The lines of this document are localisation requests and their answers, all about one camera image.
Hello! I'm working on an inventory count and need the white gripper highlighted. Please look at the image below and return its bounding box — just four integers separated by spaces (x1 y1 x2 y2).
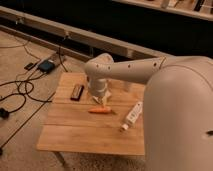
88 77 107 97

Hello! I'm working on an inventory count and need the white plastic bottle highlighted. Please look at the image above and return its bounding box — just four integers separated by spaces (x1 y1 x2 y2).
121 101 143 130

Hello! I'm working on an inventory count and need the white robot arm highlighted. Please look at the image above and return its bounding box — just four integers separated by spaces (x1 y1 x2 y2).
85 53 213 171

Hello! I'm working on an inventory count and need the white sponge block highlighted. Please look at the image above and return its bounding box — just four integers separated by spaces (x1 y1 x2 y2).
93 91 111 106

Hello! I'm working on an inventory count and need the black rectangular remote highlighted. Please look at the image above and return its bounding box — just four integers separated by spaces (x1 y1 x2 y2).
71 84 84 101

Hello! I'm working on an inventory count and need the orange carrot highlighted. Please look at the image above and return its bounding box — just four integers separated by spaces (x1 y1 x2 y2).
88 107 111 114

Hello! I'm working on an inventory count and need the wooden table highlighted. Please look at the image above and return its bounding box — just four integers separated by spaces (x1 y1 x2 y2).
37 73 145 155

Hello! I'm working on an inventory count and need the small black adapter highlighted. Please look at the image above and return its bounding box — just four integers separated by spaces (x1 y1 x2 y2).
24 63 37 71

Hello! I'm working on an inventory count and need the black plug on floor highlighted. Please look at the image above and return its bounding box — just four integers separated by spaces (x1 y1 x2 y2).
0 108 9 119

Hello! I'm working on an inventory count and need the black floor cable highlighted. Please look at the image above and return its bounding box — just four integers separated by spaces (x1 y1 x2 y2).
0 71 54 114

